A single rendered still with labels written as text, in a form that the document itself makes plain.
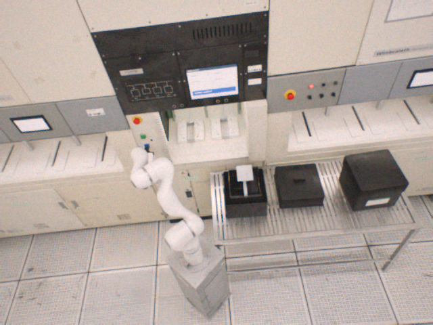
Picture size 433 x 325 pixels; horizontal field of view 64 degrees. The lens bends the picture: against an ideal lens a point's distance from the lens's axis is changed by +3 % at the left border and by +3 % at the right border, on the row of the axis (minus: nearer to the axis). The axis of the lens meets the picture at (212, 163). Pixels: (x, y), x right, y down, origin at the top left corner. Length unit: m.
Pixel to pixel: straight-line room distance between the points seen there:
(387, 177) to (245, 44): 1.18
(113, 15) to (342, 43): 1.18
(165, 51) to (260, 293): 1.98
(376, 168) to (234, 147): 0.97
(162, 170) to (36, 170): 1.43
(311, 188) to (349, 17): 1.06
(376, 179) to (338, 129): 0.59
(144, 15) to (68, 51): 0.45
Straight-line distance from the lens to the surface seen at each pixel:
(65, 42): 1.97
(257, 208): 2.27
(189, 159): 2.55
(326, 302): 2.99
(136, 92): 2.08
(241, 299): 2.94
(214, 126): 2.71
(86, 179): 2.79
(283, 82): 2.08
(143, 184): 1.74
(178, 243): 1.88
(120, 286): 3.17
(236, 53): 1.92
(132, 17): 1.83
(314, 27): 1.95
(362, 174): 2.34
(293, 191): 2.36
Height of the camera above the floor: 2.82
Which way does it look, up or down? 51 degrees down
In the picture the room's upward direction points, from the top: 9 degrees counter-clockwise
